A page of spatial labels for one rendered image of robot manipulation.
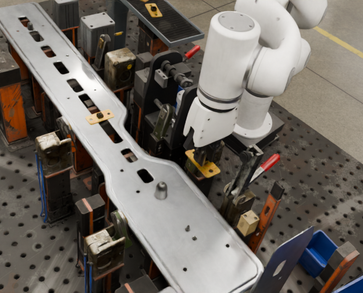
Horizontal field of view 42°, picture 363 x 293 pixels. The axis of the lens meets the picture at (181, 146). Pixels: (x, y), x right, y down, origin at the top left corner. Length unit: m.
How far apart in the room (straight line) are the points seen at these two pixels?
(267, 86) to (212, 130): 0.17
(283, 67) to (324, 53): 3.18
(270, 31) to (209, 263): 0.57
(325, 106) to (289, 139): 1.47
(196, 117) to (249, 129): 0.95
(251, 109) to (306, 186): 0.36
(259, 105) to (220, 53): 0.95
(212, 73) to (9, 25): 1.16
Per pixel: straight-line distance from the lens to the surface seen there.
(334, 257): 1.05
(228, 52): 0.78
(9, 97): 1.67
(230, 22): 0.79
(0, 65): 1.62
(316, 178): 1.87
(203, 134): 0.90
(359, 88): 3.73
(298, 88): 3.49
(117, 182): 1.28
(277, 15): 0.89
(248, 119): 1.78
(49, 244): 1.53
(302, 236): 0.86
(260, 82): 0.80
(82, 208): 1.24
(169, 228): 1.20
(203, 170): 1.00
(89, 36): 1.66
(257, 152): 1.13
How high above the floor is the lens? 1.99
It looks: 45 degrees down
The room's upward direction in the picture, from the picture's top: 11 degrees clockwise
